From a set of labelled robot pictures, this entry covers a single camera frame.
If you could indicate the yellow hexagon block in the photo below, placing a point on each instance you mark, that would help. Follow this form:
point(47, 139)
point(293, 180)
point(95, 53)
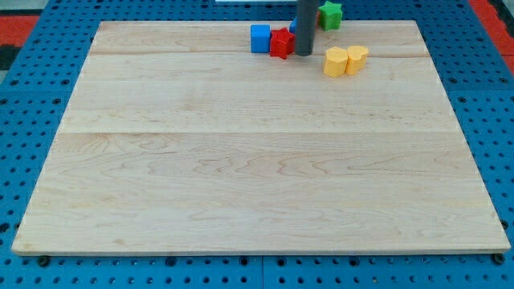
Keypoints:
point(335, 62)

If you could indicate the yellow heart block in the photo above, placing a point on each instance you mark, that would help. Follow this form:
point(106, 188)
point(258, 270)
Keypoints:
point(357, 56)

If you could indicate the wooden board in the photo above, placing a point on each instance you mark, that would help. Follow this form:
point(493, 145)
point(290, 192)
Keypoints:
point(177, 140)

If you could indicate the red star block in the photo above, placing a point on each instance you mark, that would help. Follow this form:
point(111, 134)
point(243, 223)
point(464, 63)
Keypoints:
point(282, 43)

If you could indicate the blue cube block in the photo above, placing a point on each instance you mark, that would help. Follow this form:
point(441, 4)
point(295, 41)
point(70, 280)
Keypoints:
point(260, 38)

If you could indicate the blue block behind rod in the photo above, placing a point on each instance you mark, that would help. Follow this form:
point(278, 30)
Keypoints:
point(292, 26)

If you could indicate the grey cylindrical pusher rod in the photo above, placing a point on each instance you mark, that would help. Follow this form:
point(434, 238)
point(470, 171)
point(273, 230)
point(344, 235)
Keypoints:
point(305, 26)

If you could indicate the green star block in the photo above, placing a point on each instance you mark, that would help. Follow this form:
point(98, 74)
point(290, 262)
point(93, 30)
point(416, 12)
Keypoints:
point(330, 16)

